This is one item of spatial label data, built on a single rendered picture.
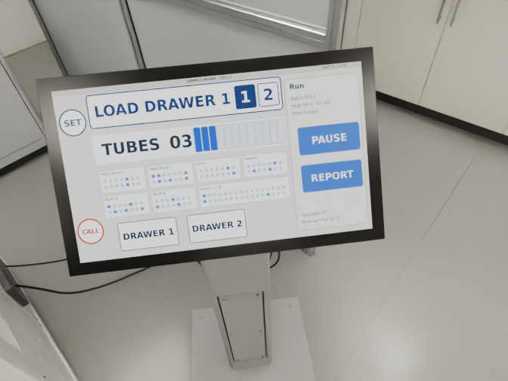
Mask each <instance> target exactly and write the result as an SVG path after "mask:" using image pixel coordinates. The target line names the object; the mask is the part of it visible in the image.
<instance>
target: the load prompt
mask: <svg viewBox="0 0 508 381"><path fill-rule="evenodd" d="M85 103H86V108H87V113H88V122H89V127H90V130H92V129H106V128H114V127H121V126H129V125H143V124H151V123H158V122H172V121H180V120H188V119H202V118H209V117H217V116H231V115H239V114H246V113H261V112H268V111H275V110H283V94H282V85H281V77H280V76H272V77H264V78H256V79H241V80H233V81H225V82H210V83H203V84H195V85H180V86H172V87H165V88H149V89H141V90H134V91H119V92H111V93H103V94H88V95H85Z"/></svg>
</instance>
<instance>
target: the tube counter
mask: <svg viewBox="0 0 508 381"><path fill-rule="evenodd" d="M166 131H167V138H168V143H169V154H170V157H171V156H185V155H192V154H199V153H213V152H220V151H228V150H241V149H249V148H256V147H270V146H277V145H284V144H287V134H286V126H285V118H284V116H280V117H273V118H265V119H251V120H244V121H236V122H222V123H215V124H207V125H193V126H185V127H177V128H170V129H166Z"/></svg>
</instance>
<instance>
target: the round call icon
mask: <svg viewBox="0 0 508 381"><path fill-rule="evenodd" d="M74 221H75V226H76V234H77V238H78V243H79V246H89V245H96V244H102V243H107V239H106V234H105V230H104V220H103V216H99V217H93V218H80V219H74Z"/></svg>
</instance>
